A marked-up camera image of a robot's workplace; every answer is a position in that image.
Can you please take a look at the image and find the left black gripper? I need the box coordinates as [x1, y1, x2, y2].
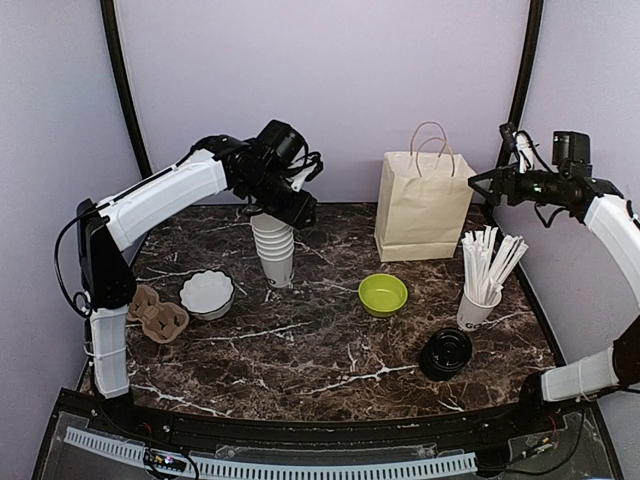
[241, 166, 317, 229]

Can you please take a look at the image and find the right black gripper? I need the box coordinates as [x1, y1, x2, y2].
[469, 161, 568, 206]

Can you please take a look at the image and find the white scalloped bowl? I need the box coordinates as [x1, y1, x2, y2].
[179, 270, 235, 321]

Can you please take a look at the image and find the stack of white paper cups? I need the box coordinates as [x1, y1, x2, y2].
[250, 214, 295, 288]

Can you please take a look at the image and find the left black frame post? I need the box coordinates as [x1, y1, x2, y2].
[99, 0, 154, 183]

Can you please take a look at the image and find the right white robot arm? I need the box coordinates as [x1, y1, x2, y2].
[468, 166, 639, 434]

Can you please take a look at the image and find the black table edge rail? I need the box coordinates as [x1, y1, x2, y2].
[54, 387, 596, 454]

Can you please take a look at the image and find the black frame post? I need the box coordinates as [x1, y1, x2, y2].
[492, 0, 546, 174]
[99, 0, 154, 183]

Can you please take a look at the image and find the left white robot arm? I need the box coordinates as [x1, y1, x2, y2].
[62, 121, 323, 436]

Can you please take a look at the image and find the beige paper bag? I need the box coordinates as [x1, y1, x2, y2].
[374, 128, 476, 263]

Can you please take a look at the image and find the green bowl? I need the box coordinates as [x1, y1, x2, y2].
[358, 273, 408, 318]

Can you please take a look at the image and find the bundle of wrapped straws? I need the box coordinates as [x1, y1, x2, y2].
[461, 226, 529, 306]

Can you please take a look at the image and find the right black frame post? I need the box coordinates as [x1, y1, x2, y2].
[492, 0, 546, 174]

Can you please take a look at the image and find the white cup holding straws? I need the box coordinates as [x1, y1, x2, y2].
[456, 285, 502, 332]

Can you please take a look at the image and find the grey slotted cable duct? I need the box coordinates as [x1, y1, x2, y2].
[63, 427, 478, 479]

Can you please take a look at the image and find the stack of black lids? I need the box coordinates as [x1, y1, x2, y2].
[419, 327, 472, 382]

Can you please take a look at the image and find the brown cardboard cup carrier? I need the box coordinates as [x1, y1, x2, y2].
[127, 285, 189, 344]

